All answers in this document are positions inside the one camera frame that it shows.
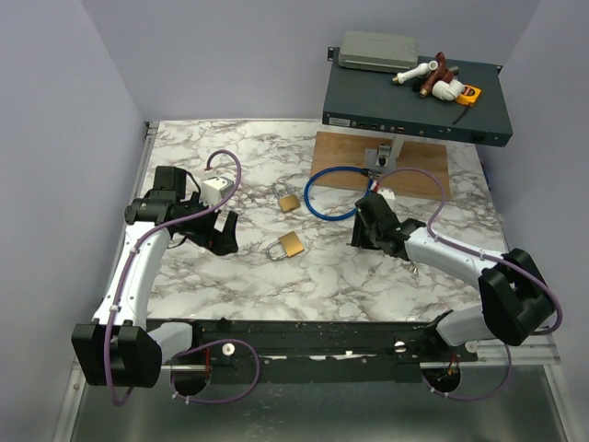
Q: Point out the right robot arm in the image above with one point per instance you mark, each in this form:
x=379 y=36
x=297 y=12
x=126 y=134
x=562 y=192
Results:
x=514 y=299

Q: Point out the brass padlock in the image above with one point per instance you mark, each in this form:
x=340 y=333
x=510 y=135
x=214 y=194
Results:
x=286 y=246
x=287 y=202

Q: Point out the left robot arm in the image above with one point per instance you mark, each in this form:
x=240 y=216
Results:
x=116 y=348

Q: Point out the white pipe with brass end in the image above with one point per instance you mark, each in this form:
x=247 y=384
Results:
x=422 y=70

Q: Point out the white pipe elbow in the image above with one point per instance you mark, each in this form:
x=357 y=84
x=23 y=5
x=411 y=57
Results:
x=448 y=91

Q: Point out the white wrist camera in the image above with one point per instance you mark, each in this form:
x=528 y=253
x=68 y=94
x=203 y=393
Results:
x=215 y=189
x=386 y=193

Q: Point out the wooden board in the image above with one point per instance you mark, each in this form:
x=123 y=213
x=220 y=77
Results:
x=426 y=164

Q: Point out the brown pipe fitting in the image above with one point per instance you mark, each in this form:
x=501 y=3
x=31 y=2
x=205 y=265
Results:
x=441 y=72

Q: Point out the grey plastic case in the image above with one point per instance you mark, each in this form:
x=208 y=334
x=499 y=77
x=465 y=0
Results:
x=379 y=52

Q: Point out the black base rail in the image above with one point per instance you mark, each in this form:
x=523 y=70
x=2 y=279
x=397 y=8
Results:
x=305 y=352

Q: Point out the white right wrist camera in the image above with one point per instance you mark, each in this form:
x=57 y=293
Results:
x=386 y=193

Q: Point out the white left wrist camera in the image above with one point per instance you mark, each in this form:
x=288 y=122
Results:
x=215 y=189

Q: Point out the grey metal socket bracket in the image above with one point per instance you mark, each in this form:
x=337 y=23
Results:
x=380 y=160

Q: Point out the yellow tape measure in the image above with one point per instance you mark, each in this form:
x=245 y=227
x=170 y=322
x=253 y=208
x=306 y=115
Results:
x=469 y=96

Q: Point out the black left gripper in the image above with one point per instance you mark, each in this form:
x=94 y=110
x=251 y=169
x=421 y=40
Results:
x=220 y=242

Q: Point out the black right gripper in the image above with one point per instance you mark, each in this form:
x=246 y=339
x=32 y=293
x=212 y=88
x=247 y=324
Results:
x=358 y=236

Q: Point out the blue rack network switch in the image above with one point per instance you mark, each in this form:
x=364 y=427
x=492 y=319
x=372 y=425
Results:
x=369 y=101

